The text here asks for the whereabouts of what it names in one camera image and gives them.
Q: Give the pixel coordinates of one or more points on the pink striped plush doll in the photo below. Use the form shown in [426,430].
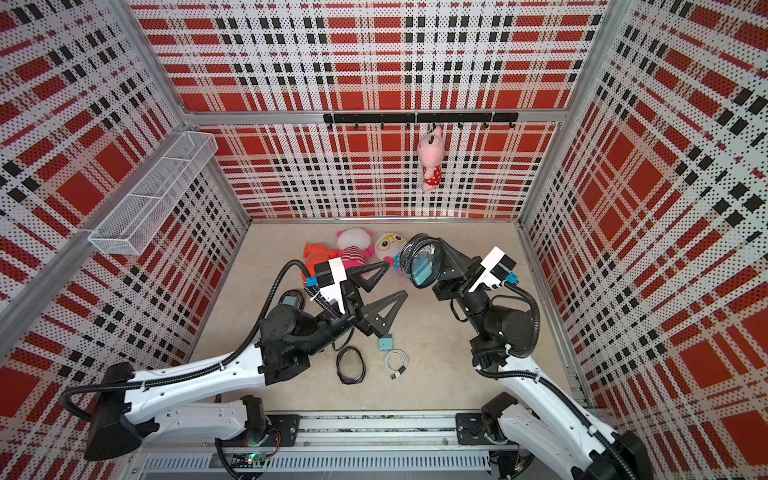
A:
[355,246]

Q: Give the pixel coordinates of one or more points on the teal charger bottom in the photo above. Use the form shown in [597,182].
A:
[385,343]

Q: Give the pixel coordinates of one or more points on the orange plush toy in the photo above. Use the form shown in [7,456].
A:
[316,253]

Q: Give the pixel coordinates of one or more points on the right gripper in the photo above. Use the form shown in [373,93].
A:
[465,270]

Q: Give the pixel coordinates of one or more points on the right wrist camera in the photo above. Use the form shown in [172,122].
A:
[497,270]

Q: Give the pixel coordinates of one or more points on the white wire mesh basket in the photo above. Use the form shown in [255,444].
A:
[132,224]

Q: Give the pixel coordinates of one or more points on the black hook rail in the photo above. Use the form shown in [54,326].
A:
[430,118]

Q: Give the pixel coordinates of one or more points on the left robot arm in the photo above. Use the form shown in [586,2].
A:
[129,408]

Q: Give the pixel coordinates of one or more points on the pink hanging plush toy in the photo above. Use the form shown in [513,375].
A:
[431,152]

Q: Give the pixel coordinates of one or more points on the teal charger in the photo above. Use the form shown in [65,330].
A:
[422,270]
[385,343]

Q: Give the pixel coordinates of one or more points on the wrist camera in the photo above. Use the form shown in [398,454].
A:
[497,270]
[326,284]

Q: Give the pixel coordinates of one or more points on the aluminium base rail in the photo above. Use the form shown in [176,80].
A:
[341,441]

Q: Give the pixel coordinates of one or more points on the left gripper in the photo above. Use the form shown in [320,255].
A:
[355,310]

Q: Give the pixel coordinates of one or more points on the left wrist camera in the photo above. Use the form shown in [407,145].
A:
[326,284]

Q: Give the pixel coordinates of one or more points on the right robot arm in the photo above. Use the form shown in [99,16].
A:
[540,390]

